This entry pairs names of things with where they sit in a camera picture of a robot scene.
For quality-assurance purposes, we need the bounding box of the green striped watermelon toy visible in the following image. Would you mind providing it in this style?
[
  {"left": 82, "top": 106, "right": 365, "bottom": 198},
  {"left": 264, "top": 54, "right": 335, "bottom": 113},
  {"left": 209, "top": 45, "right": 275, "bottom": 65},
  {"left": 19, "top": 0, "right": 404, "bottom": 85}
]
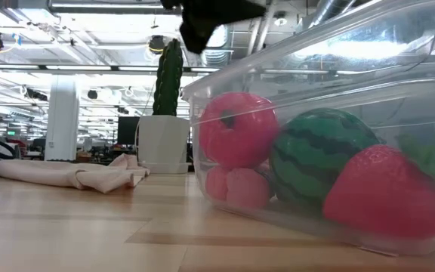
[{"left": 269, "top": 108, "right": 381, "bottom": 207}]

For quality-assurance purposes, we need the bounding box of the red strawberry toy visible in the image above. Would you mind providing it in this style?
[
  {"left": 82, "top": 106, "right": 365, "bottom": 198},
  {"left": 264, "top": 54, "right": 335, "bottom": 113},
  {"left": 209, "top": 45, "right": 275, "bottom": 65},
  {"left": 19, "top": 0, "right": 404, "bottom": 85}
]
[{"left": 322, "top": 131, "right": 435, "bottom": 240}]

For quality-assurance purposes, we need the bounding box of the clear plastic tupperware container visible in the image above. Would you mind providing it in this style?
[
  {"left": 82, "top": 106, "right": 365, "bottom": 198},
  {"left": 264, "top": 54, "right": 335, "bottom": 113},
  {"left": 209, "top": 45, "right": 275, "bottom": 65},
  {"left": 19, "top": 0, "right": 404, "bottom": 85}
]
[{"left": 182, "top": 0, "right": 435, "bottom": 258}]

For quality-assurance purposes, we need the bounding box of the tall green cactus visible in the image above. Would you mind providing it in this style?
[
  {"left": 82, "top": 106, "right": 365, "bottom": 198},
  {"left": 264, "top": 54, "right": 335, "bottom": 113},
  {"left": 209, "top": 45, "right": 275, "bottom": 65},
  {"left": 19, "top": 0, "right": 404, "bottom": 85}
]
[{"left": 152, "top": 38, "right": 184, "bottom": 116}]

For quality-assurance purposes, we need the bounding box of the white angular plant pot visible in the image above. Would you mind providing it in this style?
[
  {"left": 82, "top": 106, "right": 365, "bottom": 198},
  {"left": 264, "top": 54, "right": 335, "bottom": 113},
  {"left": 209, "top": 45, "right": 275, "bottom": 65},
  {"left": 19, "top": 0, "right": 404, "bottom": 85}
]
[{"left": 137, "top": 115, "right": 191, "bottom": 165}]

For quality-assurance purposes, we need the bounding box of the black background monitor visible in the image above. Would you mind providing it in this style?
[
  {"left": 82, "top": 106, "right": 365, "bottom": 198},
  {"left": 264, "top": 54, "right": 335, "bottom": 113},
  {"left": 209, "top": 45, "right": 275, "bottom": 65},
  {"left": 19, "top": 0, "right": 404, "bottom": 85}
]
[{"left": 117, "top": 116, "right": 141, "bottom": 146}]

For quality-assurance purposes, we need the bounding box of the white building pillar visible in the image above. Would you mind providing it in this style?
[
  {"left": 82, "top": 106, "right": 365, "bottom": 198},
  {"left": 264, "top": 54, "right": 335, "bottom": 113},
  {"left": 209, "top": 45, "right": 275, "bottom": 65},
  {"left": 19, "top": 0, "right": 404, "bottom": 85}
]
[{"left": 45, "top": 74, "right": 82, "bottom": 162}]

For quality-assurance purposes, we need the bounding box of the beige cloth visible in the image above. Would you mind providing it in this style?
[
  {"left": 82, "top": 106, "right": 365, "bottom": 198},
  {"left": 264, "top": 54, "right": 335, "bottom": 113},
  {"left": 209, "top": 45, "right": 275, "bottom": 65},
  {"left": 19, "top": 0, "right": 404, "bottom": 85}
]
[{"left": 0, "top": 153, "right": 150, "bottom": 194}]

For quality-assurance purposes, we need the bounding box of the silver ceiling air duct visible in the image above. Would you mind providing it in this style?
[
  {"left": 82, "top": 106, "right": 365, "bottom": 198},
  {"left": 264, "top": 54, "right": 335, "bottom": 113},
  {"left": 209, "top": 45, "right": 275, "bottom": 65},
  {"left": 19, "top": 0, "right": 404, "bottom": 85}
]
[{"left": 202, "top": 24, "right": 237, "bottom": 67}]

